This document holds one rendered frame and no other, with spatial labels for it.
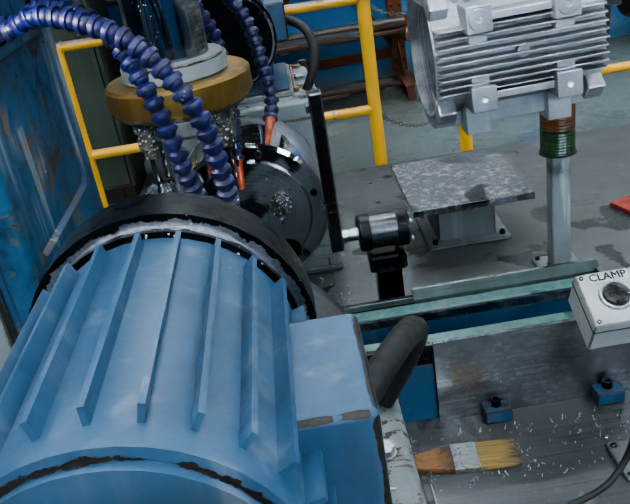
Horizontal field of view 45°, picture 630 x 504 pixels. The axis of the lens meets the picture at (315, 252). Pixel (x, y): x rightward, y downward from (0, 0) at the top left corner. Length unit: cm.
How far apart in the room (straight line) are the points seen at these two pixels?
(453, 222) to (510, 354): 55
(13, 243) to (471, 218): 99
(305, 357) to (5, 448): 15
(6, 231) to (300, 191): 52
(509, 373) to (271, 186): 47
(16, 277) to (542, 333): 68
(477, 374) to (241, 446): 82
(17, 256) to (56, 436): 59
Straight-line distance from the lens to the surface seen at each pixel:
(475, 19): 90
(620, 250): 158
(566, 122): 138
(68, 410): 33
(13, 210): 89
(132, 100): 91
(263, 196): 125
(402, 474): 54
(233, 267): 44
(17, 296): 92
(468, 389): 112
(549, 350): 112
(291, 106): 143
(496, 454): 108
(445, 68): 92
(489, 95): 92
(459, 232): 162
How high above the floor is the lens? 153
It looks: 26 degrees down
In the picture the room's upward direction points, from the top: 10 degrees counter-clockwise
